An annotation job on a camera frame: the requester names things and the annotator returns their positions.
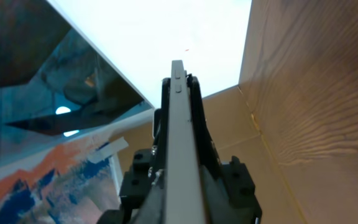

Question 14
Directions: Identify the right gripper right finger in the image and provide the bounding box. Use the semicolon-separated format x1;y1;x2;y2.
186;75;226;224

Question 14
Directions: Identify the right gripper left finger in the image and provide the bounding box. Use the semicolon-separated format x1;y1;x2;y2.
135;78;170;224

